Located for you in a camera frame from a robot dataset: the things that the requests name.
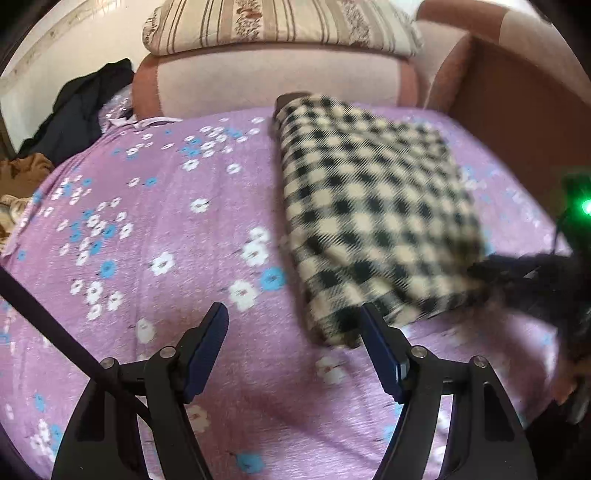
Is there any pink brown sofa armrest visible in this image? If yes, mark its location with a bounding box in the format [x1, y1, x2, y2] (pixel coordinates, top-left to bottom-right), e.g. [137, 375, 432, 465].
[416, 0, 550, 112]

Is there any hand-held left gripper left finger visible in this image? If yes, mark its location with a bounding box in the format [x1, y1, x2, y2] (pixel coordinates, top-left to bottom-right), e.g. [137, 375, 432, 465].
[51, 302, 230, 480]

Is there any dark jacket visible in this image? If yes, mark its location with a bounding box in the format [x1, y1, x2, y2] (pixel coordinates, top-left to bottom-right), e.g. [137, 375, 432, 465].
[16, 58, 134, 164]

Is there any brown cloth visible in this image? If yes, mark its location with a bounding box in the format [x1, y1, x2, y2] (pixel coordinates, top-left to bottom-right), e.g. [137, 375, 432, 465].
[0, 154, 56, 197]

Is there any brown white patterned blanket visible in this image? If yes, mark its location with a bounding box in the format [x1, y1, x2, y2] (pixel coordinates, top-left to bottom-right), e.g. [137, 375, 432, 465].
[0, 194, 35, 254]

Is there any purple floral bed sheet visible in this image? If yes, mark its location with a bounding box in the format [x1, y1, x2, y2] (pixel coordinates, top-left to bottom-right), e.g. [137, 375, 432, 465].
[0, 108, 578, 480]

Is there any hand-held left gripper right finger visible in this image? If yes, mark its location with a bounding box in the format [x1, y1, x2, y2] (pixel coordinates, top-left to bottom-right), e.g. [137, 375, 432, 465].
[359, 302, 539, 480]

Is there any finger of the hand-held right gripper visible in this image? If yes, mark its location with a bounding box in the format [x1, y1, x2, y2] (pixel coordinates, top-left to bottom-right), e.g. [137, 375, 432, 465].
[466, 253, 561, 320]

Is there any black cable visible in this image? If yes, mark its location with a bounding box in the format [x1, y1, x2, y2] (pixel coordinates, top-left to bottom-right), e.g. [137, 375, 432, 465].
[0, 265, 153, 428]

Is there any black cream checkered coat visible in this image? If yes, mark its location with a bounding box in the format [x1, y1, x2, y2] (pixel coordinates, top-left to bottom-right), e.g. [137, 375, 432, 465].
[270, 92, 490, 349]

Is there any striped floral pillow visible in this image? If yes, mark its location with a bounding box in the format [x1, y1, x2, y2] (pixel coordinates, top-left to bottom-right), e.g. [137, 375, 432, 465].
[142, 0, 424, 58]

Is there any pink padded headboard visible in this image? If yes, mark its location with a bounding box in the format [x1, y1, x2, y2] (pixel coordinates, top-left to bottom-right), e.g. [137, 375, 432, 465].
[131, 48, 423, 121]

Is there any lilac floral pillow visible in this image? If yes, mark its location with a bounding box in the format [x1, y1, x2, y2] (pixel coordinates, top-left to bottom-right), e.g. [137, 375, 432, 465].
[99, 85, 183, 127]

